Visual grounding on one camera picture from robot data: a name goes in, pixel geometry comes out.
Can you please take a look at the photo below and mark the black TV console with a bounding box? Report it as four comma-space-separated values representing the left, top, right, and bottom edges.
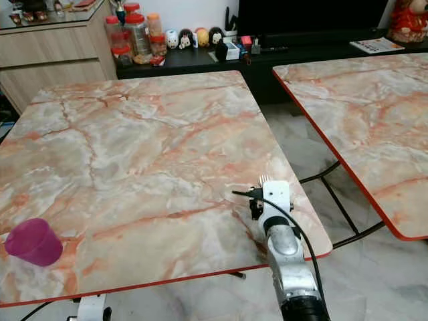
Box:
115, 27, 428, 104

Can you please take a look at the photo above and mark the black and white box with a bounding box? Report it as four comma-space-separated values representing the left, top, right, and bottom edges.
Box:
216, 39, 241, 62

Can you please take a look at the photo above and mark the black-haired round doll figurine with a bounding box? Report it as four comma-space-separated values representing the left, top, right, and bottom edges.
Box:
209, 26, 225, 46
179, 28, 195, 49

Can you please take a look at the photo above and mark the yellow round doll figurine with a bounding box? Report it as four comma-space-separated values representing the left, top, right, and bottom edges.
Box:
195, 27, 210, 47

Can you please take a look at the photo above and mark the purple plastic cup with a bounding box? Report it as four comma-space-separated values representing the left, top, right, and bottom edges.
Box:
4, 217, 64, 267

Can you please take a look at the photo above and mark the black upright antenna device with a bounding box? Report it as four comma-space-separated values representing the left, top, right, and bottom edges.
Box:
225, 5, 239, 34

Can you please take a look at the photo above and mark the white round doll figurine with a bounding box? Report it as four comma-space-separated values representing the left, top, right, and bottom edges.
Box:
165, 29, 180, 49

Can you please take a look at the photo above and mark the small clear jar red lid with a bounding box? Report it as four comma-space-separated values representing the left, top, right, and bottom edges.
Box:
112, 45, 133, 68
151, 35, 168, 58

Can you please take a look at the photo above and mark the black television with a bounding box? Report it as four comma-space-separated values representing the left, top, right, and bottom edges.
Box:
237, 0, 397, 37

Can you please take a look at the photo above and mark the white printed booklet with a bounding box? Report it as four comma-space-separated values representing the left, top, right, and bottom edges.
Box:
350, 37, 407, 54

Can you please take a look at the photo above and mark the big clear jar red lid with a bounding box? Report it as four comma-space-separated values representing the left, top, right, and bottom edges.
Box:
126, 13, 152, 64

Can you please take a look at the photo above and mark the clear jar orange lid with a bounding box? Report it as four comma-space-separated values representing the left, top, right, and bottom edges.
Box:
147, 12, 164, 37

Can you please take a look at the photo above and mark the slim clear jar red lid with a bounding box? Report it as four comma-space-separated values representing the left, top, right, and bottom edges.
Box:
105, 15, 121, 51

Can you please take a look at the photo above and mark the red laughing Buddha statue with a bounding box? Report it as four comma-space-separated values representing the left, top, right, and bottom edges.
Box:
388, 0, 428, 44

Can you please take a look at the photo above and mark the small metal trophy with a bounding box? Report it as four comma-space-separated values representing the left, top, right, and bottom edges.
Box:
111, 0, 128, 21

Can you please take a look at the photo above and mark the light wooden cabinet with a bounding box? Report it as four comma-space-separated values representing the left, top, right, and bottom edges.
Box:
0, 0, 118, 114

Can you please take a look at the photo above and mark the flat red tray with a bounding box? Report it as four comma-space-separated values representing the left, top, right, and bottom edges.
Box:
72, 0, 98, 11

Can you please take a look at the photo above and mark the dark ornament figurine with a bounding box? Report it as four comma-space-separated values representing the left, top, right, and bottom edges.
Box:
10, 0, 51, 24

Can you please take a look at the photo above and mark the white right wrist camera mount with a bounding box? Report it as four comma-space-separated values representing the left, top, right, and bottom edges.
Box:
261, 181, 294, 231

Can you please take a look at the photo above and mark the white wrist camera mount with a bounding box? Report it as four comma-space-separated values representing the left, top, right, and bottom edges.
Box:
261, 181, 294, 231
77, 294, 111, 321

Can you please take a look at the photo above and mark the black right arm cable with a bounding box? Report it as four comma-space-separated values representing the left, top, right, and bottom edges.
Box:
232, 189, 327, 298

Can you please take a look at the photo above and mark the black metal table frame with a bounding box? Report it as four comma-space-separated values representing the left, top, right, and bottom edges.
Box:
19, 301, 44, 321
300, 159, 385, 249

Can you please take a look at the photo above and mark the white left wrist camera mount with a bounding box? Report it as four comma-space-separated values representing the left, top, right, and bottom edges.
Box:
77, 294, 111, 321

